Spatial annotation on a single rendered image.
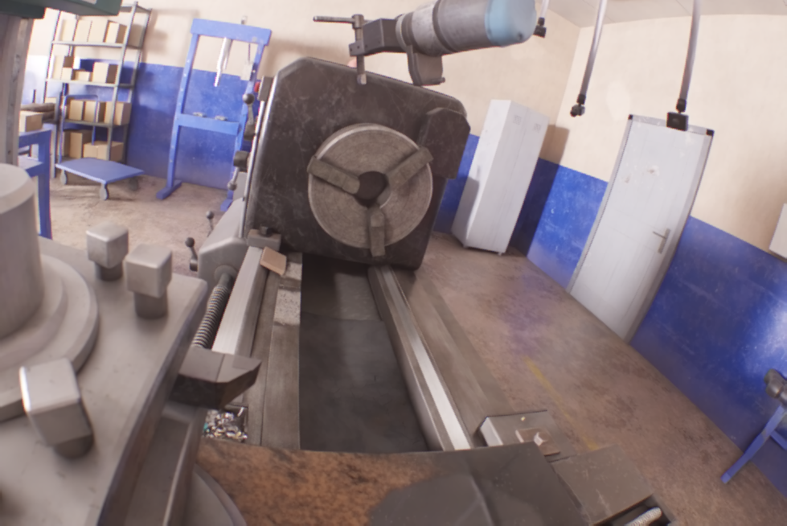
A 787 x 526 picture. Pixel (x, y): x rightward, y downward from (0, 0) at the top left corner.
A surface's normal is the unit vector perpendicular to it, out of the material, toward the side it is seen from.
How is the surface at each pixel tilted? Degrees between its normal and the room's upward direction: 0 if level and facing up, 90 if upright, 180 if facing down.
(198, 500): 0
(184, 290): 0
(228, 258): 90
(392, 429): 21
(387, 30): 78
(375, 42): 106
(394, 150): 90
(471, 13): 112
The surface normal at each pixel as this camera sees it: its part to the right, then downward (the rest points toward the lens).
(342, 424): 0.32, -0.76
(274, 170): 0.21, 0.35
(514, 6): 0.69, 0.26
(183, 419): 0.26, -0.92
